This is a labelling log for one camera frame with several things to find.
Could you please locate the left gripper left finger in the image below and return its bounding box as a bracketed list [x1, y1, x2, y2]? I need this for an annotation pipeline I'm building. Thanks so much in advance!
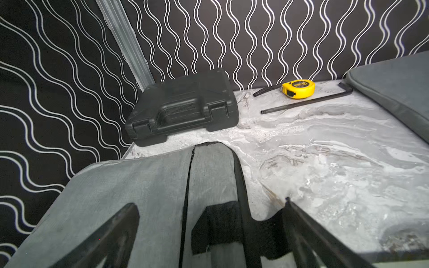
[52, 203, 140, 268]

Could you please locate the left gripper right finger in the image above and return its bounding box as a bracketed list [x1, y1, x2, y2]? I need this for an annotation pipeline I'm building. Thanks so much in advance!
[284, 198, 373, 268]

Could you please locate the grey laptop bag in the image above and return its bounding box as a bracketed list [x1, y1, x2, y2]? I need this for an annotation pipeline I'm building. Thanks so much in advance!
[345, 51, 429, 142]
[7, 142, 290, 268]

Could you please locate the yellow tape measure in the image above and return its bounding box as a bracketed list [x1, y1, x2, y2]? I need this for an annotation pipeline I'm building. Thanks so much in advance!
[252, 79, 316, 100]

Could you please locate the black hex key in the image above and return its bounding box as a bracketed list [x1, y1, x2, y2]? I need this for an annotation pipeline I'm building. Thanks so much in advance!
[260, 83, 355, 115]

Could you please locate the black plastic tool case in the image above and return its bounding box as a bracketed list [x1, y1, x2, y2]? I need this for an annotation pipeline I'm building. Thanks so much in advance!
[125, 68, 239, 147]

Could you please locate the aluminium frame profile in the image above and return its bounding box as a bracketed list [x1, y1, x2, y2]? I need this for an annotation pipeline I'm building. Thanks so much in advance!
[96, 0, 154, 90]

